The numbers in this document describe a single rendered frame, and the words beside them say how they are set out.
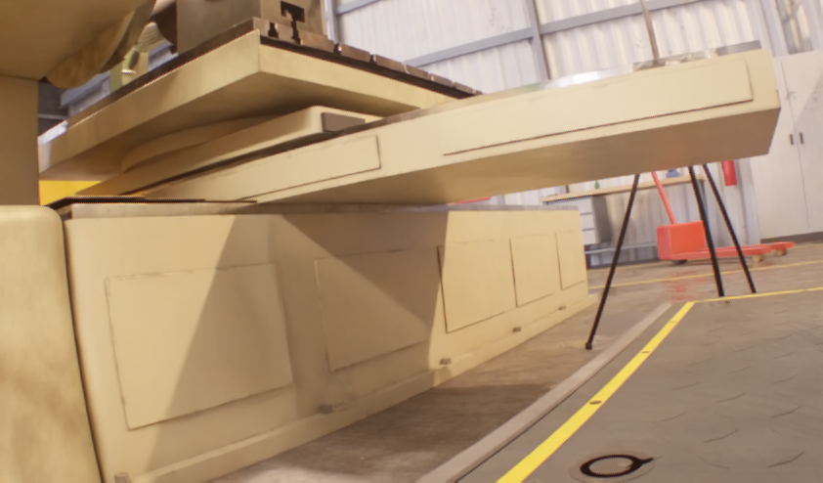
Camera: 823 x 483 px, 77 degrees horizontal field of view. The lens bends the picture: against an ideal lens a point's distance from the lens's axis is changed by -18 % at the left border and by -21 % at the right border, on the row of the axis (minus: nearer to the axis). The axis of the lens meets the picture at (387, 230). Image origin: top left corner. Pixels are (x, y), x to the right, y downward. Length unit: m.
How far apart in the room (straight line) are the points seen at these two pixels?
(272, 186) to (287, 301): 0.29
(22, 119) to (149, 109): 0.45
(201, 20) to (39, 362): 0.94
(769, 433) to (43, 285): 1.11
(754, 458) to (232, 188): 1.46
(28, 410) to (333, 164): 0.83
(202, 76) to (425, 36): 8.14
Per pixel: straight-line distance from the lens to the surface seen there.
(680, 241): 6.24
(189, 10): 1.69
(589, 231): 7.29
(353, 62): 1.70
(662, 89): 1.12
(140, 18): 1.63
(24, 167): 1.88
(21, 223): 1.18
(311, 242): 1.66
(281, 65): 1.40
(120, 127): 1.77
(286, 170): 1.49
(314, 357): 1.65
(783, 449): 0.32
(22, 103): 1.92
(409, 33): 9.69
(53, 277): 1.20
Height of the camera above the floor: 0.44
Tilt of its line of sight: 2 degrees up
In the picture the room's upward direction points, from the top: 7 degrees counter-clockwise
